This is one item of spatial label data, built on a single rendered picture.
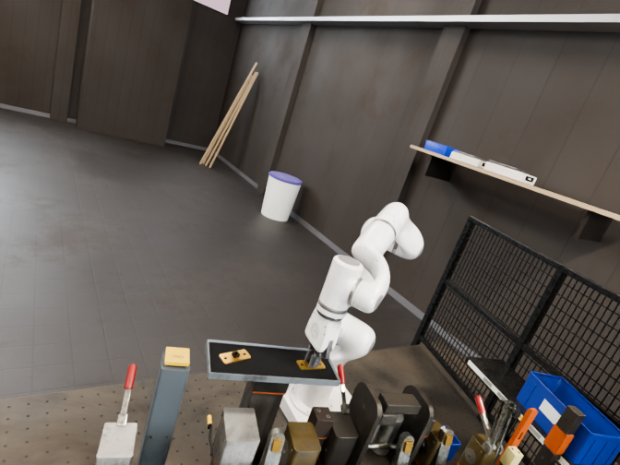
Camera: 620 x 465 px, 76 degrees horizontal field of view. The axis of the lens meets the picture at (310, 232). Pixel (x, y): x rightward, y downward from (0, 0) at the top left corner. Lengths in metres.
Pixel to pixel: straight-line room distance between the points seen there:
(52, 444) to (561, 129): 4.10
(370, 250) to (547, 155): 3.26
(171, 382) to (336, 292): 0.48
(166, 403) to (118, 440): 0.17
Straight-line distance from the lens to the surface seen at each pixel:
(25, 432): 1.57
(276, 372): 1.14
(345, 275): 1.03
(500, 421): 1.43
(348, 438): 1.18
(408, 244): 1.39
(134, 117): 9.68
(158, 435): 1.25
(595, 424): 1.88
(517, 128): 4.44
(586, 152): 4.13
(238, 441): 1.01
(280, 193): 6.29
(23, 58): 10.03
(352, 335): 1.48
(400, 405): 1.18
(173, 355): 1.11
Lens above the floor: 1.84
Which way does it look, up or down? 17 degrees down
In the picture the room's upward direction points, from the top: 18 degrees clockwise
